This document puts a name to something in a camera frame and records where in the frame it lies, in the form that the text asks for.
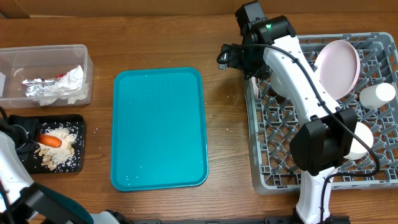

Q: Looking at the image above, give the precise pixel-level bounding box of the orange carrot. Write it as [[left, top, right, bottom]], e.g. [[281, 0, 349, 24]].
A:
[[37, 134, 62, 148]]

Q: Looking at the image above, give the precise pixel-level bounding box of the silver red foil wrapper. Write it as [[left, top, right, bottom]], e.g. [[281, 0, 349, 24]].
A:
[[21, 73, 65, 97]]

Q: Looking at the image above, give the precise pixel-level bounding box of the white napkin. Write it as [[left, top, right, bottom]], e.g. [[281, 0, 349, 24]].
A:
[[44, 65, 89, 105]]

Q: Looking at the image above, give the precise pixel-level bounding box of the pink round plate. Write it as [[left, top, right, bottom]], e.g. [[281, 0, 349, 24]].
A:
[[315, 40, 360, 100]]

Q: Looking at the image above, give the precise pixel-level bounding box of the white plastic cup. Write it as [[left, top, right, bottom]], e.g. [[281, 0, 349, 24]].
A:
[[359, 83, 396, 110]]

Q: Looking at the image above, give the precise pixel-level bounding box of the white bowl with peanuts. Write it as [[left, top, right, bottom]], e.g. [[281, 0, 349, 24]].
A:
[[343, 121, 374, 161]]

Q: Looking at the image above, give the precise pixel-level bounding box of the white plastic fork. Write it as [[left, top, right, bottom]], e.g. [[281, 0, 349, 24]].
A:
[[251, 77, 259, 98]]

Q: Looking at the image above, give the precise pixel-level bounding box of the grey bowl with rice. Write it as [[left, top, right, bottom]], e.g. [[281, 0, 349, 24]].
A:
[[270, 73, 288, 98]]

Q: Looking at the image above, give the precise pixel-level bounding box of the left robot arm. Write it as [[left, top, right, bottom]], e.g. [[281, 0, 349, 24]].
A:
[[1, 109, 121, 224]]

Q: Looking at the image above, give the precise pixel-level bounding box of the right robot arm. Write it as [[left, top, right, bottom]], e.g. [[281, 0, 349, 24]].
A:
[[216, 1, 357, 223]]

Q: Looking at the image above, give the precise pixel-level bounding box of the black plastic waste bin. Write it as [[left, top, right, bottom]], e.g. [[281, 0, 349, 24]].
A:
[[9, 114, 86, 174]]

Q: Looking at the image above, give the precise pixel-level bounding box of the grey dishwasher rack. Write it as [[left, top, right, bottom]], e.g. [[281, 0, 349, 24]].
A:
[[243, 32, 397, 194]]

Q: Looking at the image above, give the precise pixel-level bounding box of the pile of peanuts and rice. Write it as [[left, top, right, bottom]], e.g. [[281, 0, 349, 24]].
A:
[[34, 126, 80, 172]]

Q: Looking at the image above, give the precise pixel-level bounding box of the clear plastic storage bin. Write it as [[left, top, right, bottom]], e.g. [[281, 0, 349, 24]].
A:
[[1, 44, 94, 109]]

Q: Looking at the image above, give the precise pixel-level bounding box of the teal serving tray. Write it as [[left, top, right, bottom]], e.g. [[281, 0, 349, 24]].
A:
[[110, 67, 209, 192]]

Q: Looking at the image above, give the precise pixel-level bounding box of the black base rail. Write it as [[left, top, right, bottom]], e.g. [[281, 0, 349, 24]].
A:
[[129, 216, 351, 224]]

